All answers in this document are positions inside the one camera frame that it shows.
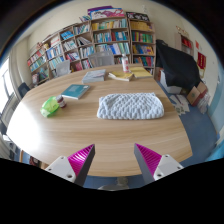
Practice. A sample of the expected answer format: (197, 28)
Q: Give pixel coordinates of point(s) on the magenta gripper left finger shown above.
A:
(75, 167)

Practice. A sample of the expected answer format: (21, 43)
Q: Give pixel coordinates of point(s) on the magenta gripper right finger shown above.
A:
(153, 165)

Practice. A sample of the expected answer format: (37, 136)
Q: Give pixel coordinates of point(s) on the white folded towel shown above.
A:
(130, 106)

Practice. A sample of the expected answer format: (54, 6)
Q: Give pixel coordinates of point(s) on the green plastic bag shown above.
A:
(49, 106)

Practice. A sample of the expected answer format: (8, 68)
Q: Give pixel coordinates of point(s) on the small dark red jar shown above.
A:
(61, 101)

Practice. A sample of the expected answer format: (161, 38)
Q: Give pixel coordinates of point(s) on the teal book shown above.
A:
(75, 91)

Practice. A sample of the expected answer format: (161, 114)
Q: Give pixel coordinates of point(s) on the cardboard box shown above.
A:
(197, 93)

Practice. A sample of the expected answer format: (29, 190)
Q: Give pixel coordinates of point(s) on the dark chair at window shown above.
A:
(23, 89)

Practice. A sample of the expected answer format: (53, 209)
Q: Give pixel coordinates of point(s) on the grey book stack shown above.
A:
(94, 76)

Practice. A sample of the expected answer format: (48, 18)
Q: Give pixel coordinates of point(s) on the yellow paper folder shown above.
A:
(140, 72)

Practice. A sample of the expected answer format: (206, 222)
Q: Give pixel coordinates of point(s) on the yellow open booklet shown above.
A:
(120, 75)

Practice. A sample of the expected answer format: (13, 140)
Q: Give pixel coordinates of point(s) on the black cloth covered object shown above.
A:
(180, 68)

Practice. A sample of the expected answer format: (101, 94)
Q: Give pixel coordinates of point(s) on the grey chair left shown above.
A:
(63, 68)

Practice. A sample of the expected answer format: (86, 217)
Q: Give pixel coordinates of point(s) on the wooden bookshelf left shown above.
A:
(43, 59)

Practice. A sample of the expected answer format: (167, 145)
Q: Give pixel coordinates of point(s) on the wooden bookshelf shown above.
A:
(143, 43)
(80, 40)
(43, 59)

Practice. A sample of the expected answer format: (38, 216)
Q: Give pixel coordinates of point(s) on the white plastic bottle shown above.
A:
(125, 63)

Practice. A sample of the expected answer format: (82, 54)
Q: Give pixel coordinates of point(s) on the grey mesh office chair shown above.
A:
(100, 59)

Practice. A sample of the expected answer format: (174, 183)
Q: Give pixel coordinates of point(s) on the wooden bookshelf right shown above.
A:
(143, 43)

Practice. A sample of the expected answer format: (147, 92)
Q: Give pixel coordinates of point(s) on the wooden bookshelf centre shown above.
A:
(80, 40)

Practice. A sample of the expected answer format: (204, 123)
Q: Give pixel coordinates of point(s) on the colourful poster atop shelf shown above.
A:
(105, 12)

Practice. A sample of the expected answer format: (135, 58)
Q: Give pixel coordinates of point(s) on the red wall poster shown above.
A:
(201, 61)

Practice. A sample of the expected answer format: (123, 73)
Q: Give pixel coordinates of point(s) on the small wall shelf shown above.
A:
(183, 44)

